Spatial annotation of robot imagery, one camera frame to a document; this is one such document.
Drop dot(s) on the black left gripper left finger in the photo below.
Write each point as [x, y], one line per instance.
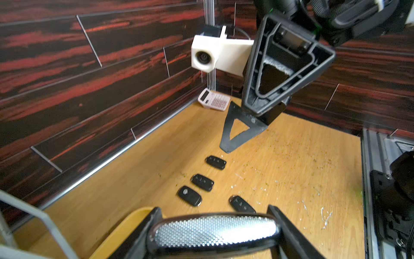
[134, 246]

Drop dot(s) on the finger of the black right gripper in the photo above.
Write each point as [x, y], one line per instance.
[239, 128]

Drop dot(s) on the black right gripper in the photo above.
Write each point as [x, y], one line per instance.
[286, 55]

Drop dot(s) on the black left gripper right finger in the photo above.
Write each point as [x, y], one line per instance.
[292, 243]

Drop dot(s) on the black three-button car key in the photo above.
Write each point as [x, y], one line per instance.
[216, 162]

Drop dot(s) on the silver-edged car key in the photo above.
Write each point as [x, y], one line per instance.
[213, 235]

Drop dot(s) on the yellow storage box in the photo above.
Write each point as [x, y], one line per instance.
[120, 233]

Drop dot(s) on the white calculator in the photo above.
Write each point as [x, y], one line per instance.
[213, 100]

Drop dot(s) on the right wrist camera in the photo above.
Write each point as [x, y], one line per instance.
[212, 49]

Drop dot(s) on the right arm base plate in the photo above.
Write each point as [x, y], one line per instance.
[393, 211]

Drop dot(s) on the white wire shelf rack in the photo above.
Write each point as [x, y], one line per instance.
[38, 224]

